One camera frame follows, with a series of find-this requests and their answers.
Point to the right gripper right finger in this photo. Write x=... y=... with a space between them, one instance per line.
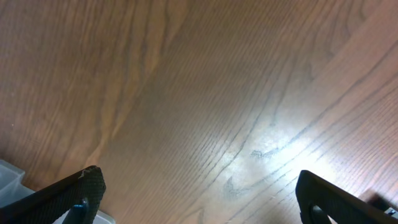
x=322 y=202

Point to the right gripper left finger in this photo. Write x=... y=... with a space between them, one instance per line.
x=78 y=196

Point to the clear plastic storage container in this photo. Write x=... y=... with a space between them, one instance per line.
x=12 y=190

